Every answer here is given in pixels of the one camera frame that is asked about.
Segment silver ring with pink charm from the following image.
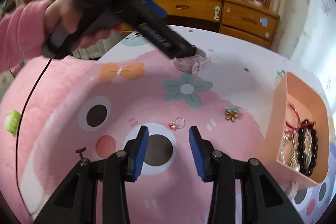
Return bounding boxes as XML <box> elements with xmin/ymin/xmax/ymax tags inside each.
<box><xmin>168</xmin><ymin>116</ymin><xmax>186</xmax><ymax>131</ymax></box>

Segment pink smartwatch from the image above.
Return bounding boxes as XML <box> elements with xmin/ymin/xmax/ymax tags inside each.
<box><xmin>173</xmin><ymin>47</ymin><xmax>211</xmax><ymax>74</ymax></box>

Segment pearl necklace with pendant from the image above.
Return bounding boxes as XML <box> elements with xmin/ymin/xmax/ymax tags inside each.
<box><xmin>278</xmin><ymin>131</ymin><xmax>301</xmax><ymax>172</ymax></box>

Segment pink plastic tray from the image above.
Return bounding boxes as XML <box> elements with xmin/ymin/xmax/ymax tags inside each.
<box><xmin>258</xmin><ymin>72</ymin><xmax>329</xmax><ymax>190</ymax></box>

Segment red string bracelet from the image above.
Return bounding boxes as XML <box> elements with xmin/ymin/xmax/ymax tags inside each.
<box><xmin>285</xmin><ymin>101</ymin><xmax>316</xmax><ymax>135</ymax></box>

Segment black bead bracelet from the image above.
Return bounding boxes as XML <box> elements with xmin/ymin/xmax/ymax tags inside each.
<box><xmin>297</xmin><ymin>119</ymin><xmax>319</xmax><ymax>177</ymax></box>

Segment pink sleeved left forearm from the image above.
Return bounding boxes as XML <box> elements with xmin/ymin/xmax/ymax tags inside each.
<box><xmin>0</xmin><ymin>0</ymin><xmax>52</xmax><ymax>73</ymax></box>

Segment person's left hand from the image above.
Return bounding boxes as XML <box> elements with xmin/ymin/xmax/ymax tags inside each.
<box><xmin>43</xmin><ymin>0</ymin><xmax>124</xmax><ymax>50</ymax></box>

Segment gold flower brooch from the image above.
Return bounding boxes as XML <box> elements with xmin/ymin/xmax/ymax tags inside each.
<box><xmin>225</xmin><ymin>105</ymin><xmax>240</xmax><ymax>122</ymax></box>

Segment cartoon printed table mat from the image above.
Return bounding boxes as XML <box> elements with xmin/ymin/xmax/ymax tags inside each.
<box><xmin>20</xmin><ymin>27</ymin><xmax>328</xmax><ymax>223</ymax></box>

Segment wooden desk with drawers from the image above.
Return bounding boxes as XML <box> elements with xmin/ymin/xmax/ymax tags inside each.
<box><xmin>123</xmin><ymin>0</ymin><xmax>280</xmax><ymax>50</ymax></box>

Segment green packet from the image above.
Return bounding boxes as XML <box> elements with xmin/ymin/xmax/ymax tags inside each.
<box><xmin>5</xmin><ymin>110</ymin><xmax>21</xmax><ymax>136</ymax></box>

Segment white floral curtain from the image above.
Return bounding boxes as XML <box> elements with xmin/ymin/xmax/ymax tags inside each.
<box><xmin>273</xmin><ymin>0</ymin><xmax>335</xmax><ymax>107</ymax></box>

